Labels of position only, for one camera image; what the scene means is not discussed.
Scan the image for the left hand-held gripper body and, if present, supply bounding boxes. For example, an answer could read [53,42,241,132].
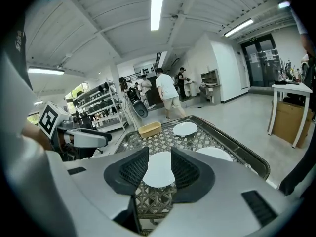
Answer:
[38,102,113,161]

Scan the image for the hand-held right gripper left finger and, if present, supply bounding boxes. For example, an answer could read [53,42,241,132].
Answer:
[103,146,150,197]

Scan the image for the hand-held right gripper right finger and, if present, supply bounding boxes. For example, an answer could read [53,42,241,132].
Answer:
[170,147,216,204]

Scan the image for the white plate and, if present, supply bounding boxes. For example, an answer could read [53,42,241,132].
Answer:
[142,152,176,189]
[172,122,198,138]
[196,147,234,163]

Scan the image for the person's left forearm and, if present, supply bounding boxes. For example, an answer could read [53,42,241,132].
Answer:
[21,121,53,151]

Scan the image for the white metal shelving rack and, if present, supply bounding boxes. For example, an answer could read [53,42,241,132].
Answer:
[71,80,127,133]

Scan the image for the window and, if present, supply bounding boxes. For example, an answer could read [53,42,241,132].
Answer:
[65,82,89,114]

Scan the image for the woven rattan table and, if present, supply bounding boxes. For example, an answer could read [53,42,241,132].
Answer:
[114,115,272,233]

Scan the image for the yellow rectangular basket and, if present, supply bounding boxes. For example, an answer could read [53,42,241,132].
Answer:
[138,121,162,138]

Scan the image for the black and grey chair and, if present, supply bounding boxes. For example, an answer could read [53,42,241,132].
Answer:
[124,87,149,120]

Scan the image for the person's white shirt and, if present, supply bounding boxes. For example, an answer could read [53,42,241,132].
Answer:
[0,50,79,237]

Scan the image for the long ceiling light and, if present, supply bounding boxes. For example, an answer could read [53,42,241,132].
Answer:
[27,66,66,76]
[150,0,167,32]
[223,18,255,38]

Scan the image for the grey shelf cabinet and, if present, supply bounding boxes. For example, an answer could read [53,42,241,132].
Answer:
[199,68,222,105]

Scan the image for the person's black cap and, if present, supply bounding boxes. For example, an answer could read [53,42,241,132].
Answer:
[3,13,34,91]

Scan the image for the cardboard box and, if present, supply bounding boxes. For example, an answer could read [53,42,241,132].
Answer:
[271,100,315,149]

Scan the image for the white table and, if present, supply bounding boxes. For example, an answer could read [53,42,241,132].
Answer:
[267,82,314,148]

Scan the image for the black double door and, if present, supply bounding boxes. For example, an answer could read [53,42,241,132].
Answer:
[240,33,282,88]

